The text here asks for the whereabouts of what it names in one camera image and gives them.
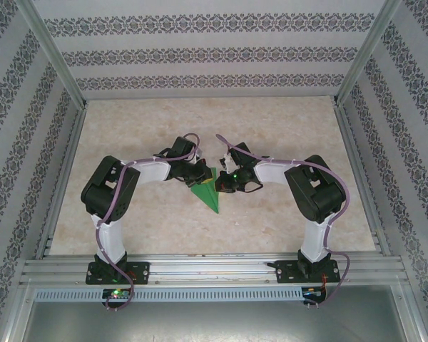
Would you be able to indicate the green paper sheet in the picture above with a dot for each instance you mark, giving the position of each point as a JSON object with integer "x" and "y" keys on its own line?
{"x": 208, "y": 199}

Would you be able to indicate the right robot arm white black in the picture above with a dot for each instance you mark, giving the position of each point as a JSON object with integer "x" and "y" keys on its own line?
{"x": 315, "y": 238}

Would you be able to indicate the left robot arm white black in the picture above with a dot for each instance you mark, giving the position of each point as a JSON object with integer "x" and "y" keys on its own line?
{"x": 112, "y": 238}

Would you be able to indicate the grey sheet metal tray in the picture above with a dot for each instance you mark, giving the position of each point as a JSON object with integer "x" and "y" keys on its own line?
{"x": 214, "y": 324}

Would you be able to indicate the small controller board with LEDs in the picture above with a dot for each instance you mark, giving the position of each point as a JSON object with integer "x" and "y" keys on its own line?
{"x": 312, "y": 293}
{"x": 116, "y": 294}

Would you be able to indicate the long aluminium mounting rail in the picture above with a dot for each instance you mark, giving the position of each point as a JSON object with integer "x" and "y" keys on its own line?
{"x": 207, "y": 267}

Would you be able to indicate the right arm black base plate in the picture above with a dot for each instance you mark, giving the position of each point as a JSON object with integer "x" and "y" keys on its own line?
{"x": 289, "y": 272}

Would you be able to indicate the aluminium side rail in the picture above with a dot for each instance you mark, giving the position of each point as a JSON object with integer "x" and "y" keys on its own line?
{"x": 65, "y": 178}
{"x": 349, "y": 142}

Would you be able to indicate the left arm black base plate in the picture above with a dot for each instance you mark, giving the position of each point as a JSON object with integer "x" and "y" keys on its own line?
{"x": 139, "y": 272}

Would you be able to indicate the aluminium frame corner post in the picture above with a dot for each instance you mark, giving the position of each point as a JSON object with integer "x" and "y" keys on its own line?
{"x": 365, "y": 50}
{"x": 53, "y": 50}

